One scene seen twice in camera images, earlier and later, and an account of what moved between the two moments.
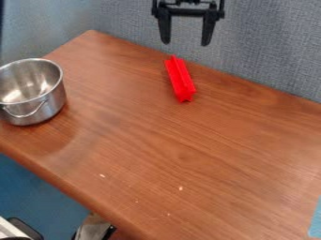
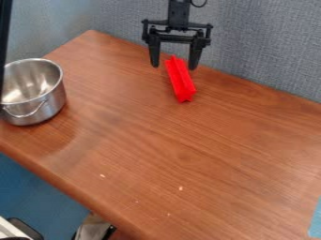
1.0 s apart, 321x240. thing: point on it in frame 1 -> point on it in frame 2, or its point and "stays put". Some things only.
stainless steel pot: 32,91 stays put
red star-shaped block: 181,79 stays put
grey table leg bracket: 94,232 stays put
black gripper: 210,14 -> 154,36
